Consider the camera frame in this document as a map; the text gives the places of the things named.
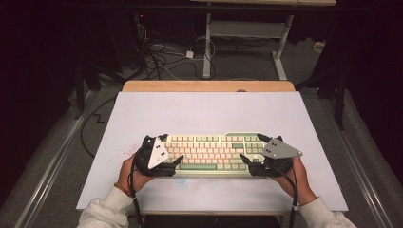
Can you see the black metal stand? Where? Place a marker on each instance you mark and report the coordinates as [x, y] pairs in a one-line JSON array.
[[80, 95]]

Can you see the person's left hand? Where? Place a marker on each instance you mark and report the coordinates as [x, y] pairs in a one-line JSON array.
[[125, 174]]

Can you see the green and cream keyboard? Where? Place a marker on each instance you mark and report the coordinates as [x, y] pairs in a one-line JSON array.
[[206, 152]]

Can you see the person's right hand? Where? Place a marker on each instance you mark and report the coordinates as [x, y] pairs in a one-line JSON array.
[[301, 186]]

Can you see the white-framed desk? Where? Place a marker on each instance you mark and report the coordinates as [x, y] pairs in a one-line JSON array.
[[207, 47]]

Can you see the aluminium floor rail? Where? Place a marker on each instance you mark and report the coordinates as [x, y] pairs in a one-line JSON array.
[[53, 164], [358, 164]]

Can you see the white power adapter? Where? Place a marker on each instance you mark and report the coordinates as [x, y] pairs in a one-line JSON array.
[[189, 54]]

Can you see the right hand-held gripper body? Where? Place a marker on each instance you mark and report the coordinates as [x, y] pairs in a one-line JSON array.
[[278, 152]]

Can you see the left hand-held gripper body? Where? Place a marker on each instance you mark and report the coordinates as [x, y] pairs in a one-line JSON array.
[[157, 155]]

